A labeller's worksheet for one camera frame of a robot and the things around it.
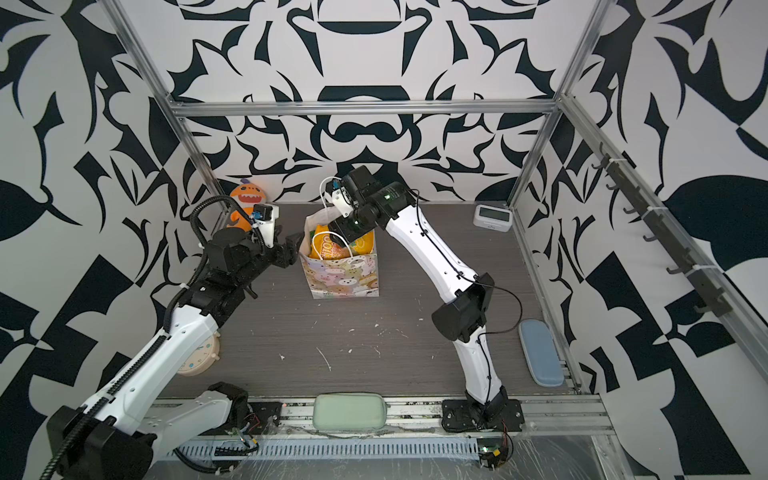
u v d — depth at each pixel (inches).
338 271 30.6
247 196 43.3
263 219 24.2
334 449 26.8
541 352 34.8
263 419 29.0
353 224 25.8
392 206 21.2
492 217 44.3
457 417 29.2
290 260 26.6
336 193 27.0
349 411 29.5
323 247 31.3
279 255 26.0
